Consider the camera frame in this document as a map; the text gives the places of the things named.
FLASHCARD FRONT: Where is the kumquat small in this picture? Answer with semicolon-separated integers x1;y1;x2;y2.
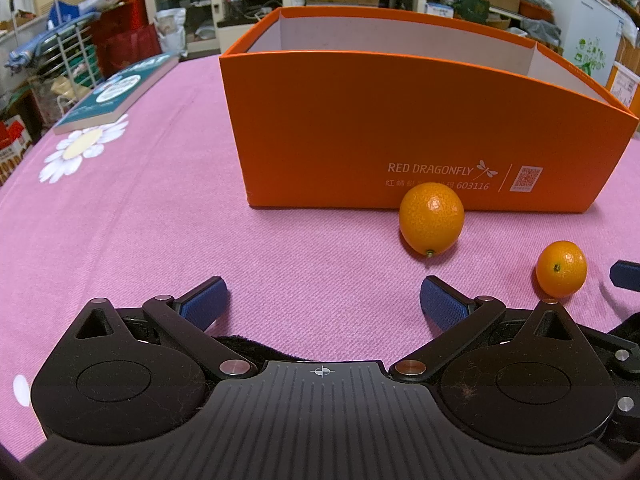
535;240;588;299

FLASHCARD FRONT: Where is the black sleeve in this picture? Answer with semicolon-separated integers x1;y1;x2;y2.
216;336;305;367

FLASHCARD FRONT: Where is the pink flowered tablecloth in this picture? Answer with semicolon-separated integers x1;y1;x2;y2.
1;56;639;457

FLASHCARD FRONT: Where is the orange white canister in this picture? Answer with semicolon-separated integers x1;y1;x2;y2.
605;62;640;118

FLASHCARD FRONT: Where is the teal book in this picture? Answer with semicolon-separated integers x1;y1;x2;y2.
52;53;180;134

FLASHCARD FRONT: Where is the red white carton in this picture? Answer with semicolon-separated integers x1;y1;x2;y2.
0;115;32;184

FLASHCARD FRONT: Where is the white fridge with green print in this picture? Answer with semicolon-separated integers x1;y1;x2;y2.
549;0;624;86

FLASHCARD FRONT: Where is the orange cardboard box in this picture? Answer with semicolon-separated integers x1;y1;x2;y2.
220;6;638;212

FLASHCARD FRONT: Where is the red paper bag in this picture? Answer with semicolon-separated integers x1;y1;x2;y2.
90;0;162;78

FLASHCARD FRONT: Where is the metal wire cart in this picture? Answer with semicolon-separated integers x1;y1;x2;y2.
6;0;104;127

